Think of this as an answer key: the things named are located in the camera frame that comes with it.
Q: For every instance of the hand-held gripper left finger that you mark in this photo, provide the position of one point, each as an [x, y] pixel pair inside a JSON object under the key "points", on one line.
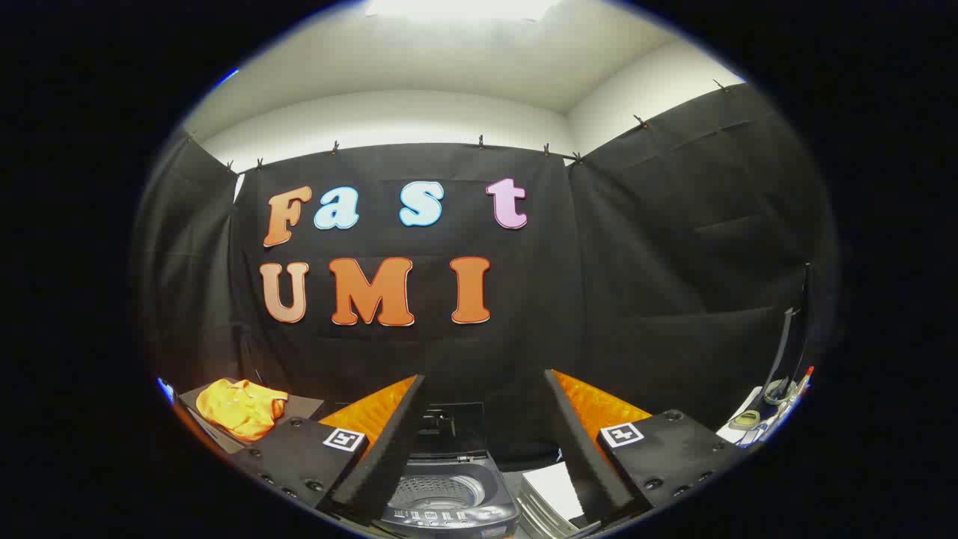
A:
{"points": [[389, 442]]}

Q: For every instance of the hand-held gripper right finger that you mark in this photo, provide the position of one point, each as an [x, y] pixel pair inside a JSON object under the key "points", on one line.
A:
{"points": [[580, 442]]}

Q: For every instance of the grey toy washing machine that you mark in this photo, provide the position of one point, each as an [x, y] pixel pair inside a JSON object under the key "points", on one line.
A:
{"points": [[449, 516]]}

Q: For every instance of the orange polo shirt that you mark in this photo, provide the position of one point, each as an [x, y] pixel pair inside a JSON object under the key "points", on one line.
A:
{"points": [[239, 408]]}

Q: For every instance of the stack of white sheets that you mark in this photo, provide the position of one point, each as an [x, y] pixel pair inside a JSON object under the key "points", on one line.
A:
{"points": [[557, 490]]}

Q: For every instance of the grey flat board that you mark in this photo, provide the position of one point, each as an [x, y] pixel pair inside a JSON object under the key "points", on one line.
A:
{"points": [[303, 406]]}

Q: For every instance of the olive oval object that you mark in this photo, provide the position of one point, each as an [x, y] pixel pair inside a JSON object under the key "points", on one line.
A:
{"points": [[745, 420]]}

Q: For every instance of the black backdrop cloth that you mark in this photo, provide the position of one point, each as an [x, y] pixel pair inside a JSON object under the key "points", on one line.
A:
{"points": [[636, 284]]}

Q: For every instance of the small blue object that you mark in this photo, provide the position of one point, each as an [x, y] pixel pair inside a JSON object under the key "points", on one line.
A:
{"points": [[165, 391]]}

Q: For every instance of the red capped pen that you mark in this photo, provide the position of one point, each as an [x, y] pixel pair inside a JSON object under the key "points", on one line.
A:
{"points": [[805, 380]]}

